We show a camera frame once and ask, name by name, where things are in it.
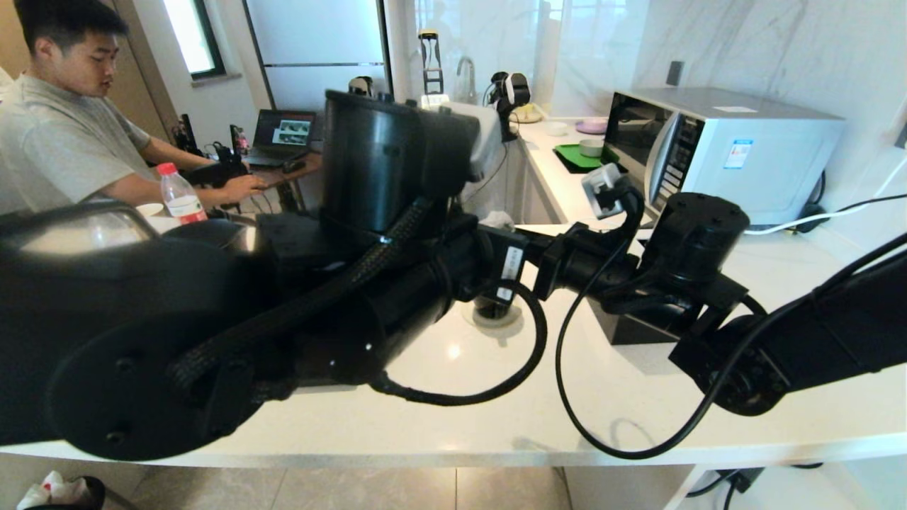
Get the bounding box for black cup white inside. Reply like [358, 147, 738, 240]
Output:
[473, 296, 520, 321]

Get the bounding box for black trash bin with paper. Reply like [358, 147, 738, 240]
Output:
[16, 471, 107, 510]

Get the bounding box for person in grey t-shirt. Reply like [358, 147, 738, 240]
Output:
[0, 0, 269, 217]

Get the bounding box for black adapter cable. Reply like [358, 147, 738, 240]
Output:
[684, 460, 826, 510]

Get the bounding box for brown wooden desk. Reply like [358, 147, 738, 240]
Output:
[234, 151, 325, 213]

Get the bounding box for white power cable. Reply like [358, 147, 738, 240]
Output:
[744, 159, 907, 236]

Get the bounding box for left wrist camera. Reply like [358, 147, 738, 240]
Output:
[439, 101, 505, 183]

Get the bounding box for black camera cable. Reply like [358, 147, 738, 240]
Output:
[555, 191, 907, 461]

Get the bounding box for black power cable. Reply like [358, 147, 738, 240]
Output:
[794, 170, 907, 234]

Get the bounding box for green tray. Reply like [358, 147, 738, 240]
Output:
[553, 144, 621, 174]

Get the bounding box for window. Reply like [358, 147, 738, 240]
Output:
[163, 0, 227, 80]

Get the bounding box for plastic water bottle red cap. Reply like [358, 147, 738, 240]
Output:
[157, 163, 208, 224]

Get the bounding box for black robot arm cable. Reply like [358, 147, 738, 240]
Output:
[170, 198, 550, 408]

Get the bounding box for silver microwave oven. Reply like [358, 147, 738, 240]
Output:
[599, 88, 845, 227]

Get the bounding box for chrome faucet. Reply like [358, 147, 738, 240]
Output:
[457, 57, 479, 106]

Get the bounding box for black tissue box white lid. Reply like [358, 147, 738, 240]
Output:
[587, 294, 685, 346]

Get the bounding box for round clear coaster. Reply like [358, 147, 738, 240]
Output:
[462, 301, 525, 329]

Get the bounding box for white paper cup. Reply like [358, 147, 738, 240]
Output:
[135, 203, 179, 234]

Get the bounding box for black laptop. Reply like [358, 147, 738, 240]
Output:
[248, 110, 317, 167]

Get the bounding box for steel refrigerator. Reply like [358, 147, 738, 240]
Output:
[241, 0, 408, 114]

